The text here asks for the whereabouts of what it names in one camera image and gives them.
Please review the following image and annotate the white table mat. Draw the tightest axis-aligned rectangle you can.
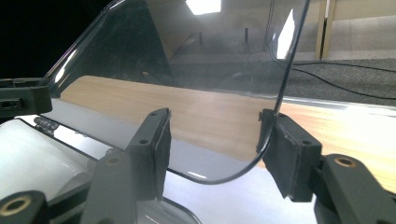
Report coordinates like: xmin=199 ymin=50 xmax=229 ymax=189
xmin=41 ymin=98 xmax=317 ymax=224

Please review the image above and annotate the black floor cable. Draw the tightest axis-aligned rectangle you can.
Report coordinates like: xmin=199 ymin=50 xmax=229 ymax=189
xmin=290 ymin=67 xmax=396 ymax=101
xmin=292 ymin=60 xmax=396 ymax=75

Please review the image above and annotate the white roll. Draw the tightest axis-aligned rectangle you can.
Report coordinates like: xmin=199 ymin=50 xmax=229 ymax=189
xmin=0 ymin=119 xmax=94 ymax=202

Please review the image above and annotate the wooden upright post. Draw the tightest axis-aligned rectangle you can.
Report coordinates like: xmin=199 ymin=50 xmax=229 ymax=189
xmin=315 ymin=0 xmax=338 ymax=60

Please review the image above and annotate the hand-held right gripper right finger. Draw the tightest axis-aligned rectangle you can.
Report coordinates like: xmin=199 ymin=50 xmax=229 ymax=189
xmin=256 ymin=108 xmax=396 ymax=224

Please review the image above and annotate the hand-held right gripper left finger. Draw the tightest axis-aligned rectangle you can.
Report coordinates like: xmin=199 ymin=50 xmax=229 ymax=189
xmin=79 ymin=107 xmax=173 ymax=224

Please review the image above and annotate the grey box with clear lid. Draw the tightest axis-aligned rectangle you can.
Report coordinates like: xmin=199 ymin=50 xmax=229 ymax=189
xmin=0 ymin=0 xmax=312 ymax=224

